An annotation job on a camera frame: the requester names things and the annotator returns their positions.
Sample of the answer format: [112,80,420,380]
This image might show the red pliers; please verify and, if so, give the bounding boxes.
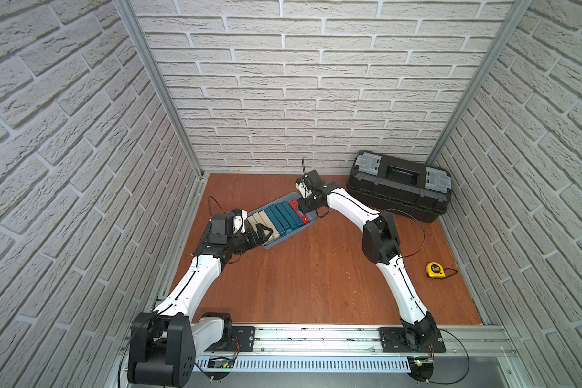
[289,199,310,225]

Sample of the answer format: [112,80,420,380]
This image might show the teal pliers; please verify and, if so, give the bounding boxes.
[270,205,292,234]
[265,208,286,236]
[281,201,304,229]
[276,202,302,230]

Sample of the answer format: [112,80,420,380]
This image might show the blue plastic storage tray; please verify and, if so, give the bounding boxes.
[248,193,317,249]

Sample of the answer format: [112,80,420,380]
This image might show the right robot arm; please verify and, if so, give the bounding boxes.
[296,170,440,352]

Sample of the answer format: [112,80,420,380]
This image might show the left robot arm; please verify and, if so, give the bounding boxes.
[122,210,274,387]

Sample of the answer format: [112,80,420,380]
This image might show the black plastic toolbox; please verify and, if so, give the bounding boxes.
[346,151,452,223]

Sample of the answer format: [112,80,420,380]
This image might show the yellow tape measure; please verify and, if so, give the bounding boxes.
[426,262,446,279]

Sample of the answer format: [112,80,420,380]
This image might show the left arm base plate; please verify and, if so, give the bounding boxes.
[228,326,255,352]

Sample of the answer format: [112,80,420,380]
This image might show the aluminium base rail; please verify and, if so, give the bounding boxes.
[193,324,518,381]

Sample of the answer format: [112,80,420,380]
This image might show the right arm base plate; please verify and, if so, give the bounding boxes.
[378,326,446,354]

